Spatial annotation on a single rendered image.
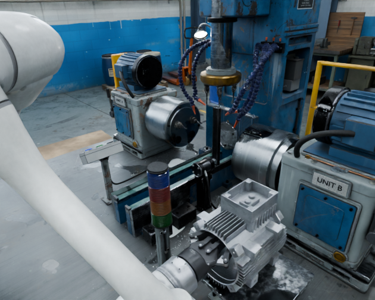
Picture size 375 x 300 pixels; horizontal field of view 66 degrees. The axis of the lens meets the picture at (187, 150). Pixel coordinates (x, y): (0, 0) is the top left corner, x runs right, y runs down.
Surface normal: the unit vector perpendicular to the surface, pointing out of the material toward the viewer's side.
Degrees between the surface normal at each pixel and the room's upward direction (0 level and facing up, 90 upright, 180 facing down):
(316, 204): 90
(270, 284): 0
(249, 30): 90
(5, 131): 76
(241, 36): 90
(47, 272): 0
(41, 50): 87
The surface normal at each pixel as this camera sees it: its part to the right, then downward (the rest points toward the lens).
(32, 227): -0.03, -0.89
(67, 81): 0.67, 0.32
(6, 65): 0.99, 0.02
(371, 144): -0.74, 0.32
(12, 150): 0.64, 0.12
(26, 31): 0.81, -0.44
